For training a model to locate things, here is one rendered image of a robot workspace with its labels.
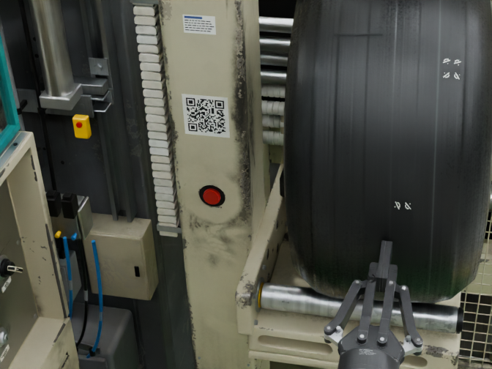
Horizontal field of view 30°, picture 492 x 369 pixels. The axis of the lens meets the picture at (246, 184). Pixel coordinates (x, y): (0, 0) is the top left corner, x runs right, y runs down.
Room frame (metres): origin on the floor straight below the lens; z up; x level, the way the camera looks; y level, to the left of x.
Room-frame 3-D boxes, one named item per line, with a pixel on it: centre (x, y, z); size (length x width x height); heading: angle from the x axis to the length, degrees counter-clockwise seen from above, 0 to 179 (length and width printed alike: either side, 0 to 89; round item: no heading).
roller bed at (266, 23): (1.70, -0.09, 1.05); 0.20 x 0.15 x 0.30; 75
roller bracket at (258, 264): (1.32, -0.04, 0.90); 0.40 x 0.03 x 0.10; 165
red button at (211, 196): (1.26, 0.06, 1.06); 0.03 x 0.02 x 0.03; 75
